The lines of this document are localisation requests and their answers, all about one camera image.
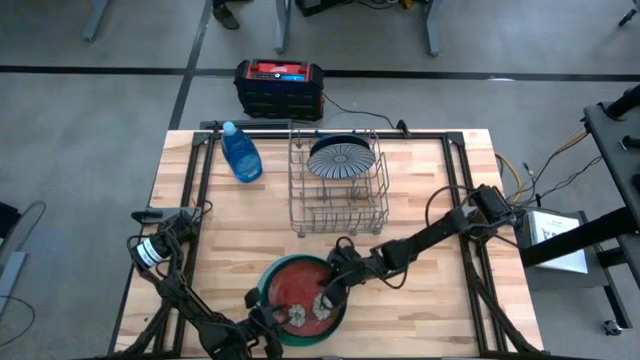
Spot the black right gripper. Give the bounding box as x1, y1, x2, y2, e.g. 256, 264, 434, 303
323, 244, 380, 309

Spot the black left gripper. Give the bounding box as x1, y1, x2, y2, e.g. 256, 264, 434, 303
247, 304, 294, 360

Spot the dark green deep plate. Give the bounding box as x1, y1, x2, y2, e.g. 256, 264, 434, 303
255, 253, 348, 348

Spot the red flower plate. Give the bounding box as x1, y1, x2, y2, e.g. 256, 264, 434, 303
267, 258, 335, 337

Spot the blue dish soap bottle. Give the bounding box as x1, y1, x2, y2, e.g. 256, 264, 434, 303
219, 120, 264, 184

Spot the red black power station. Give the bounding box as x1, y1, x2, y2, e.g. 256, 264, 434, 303
233, 58, 326, 121

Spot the white box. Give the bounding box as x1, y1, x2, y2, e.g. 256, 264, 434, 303
517, 209, 591, 275

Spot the grey desk leg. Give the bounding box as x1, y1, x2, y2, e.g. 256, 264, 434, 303
424, 0, 444, 57
273, 0, 292, 55
81, 0, 110, 43

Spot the person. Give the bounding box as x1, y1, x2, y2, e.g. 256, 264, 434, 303
211, 0, 241, 30

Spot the black side table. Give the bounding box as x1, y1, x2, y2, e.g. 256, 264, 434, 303
519, 82, 640, 291

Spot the grey wire dish rack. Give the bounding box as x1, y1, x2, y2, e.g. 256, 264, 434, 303
288, 128, 391, 238

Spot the black aluminium table frame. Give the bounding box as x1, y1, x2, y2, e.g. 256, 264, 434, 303
112, 128, 544, 359

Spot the black power cable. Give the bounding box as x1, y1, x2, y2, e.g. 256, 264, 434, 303
319, 92, 414, 139

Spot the yellow cable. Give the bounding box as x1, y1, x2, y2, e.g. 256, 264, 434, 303
499, 127, 589, 204

